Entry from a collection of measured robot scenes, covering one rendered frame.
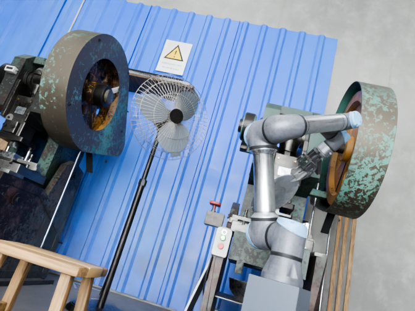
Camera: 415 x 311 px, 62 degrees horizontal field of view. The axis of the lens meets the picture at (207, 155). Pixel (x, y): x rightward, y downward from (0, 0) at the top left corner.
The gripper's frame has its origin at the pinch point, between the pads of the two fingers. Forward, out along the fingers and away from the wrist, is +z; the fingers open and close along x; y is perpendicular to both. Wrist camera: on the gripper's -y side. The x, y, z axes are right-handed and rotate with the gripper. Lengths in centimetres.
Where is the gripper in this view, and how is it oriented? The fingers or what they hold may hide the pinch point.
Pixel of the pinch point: (293, 179)
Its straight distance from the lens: 185.1
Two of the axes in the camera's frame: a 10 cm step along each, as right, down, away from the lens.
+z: -7.0, 6.6, 2.8
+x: 3.2, 6.4, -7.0
